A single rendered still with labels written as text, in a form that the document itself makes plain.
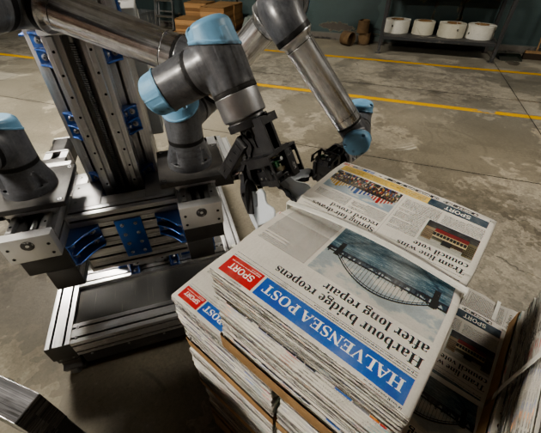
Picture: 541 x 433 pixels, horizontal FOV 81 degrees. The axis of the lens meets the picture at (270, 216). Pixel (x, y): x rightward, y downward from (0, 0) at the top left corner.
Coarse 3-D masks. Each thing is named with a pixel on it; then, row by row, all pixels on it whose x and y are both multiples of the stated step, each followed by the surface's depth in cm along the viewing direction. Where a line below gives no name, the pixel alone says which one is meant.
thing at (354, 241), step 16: (320, 208) 54; (304, 224) 51; (320, 224) 51; (336, 224) 51; (352, 224) 51; (336, 240) 48; (352, 240) 48; (368, 240) 48; (384, 240) 48; (368, 256) 45; (384, 256) 45; (400, 256) 45; (416, 256) 45; (400, 272) 43; (416, 272) 43; (448, 272) 43; (464, 272) 43; (432, 288) 41; (448, 288) 41
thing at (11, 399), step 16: (0, 384) 57; (16, 384) 57; (0, 400) 55; (16, 400) 55; (32, 400) 55; (0, 416) 53; (16, 416) 53; (32, 416) 55; (48, 416) 59; (64, 416) 62; (32, 432) 56; (48, 432) 59
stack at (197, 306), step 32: (192, 288) 69; (192, 320) 68; (480, 320) 63; (192, 352) 83; (224, 352) 64; (448, 352) 58; (480, 352) 58; (224, 384) 78; (256, 384) 60; (448, 384) 54; (480, 384) 54; (224, 416) 103; (256, 416) 75; (288, 416) 60; (416, 416) 50; (448, 416) 50; (480, 416) 51
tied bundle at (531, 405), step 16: (528, 320) 53; (512, 336) 56; (528, 336) 49; (512, 352) 52; (528, 352) 46; (512, 368) 50; (528, 368) 44; (512, 384) 46; (528, 384) 40; (496, 400) 48; (512, 400) 43; (528, 400) 38; (496, 416) 45; (512, 416) 41; (528, 416) 36; (496, 432) 44; (512, 432) 38; (528, 432) 34
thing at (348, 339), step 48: (288, 240) 47; (240, 288) 41; (288, 288) 41; (336, 288) 41; (384, 288) 41; (240, 336) 51; (288, 336) 38; (336, 336) 36; (384, 336) 36; (432, 336) 36; (288, 384) 48; (336, 384) 36; (384, 384) 32; (336, 432) 45; (384, 432) 36
